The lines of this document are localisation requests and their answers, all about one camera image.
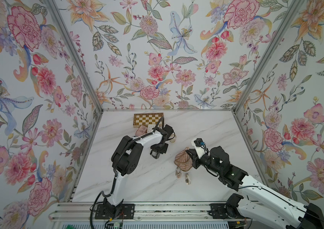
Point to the white square alarm clock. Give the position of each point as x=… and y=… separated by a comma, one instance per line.
x=151, y=128

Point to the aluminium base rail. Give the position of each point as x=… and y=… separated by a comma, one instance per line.
x=149, y=215

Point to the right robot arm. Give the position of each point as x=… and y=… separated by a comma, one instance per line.
x=252, y=199

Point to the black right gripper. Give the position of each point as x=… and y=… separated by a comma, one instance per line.
x=193, y=156

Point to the pink toy music box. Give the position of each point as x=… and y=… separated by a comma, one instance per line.
x=141, y=130

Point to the wooden chessboard box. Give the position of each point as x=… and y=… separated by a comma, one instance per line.
x=146, y=119

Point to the brown striped cloth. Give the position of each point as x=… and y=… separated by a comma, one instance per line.
x=183, y=161

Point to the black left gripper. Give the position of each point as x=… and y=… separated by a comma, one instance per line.
x=156, y=150

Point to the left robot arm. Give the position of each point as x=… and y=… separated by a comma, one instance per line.
x=126, y=158

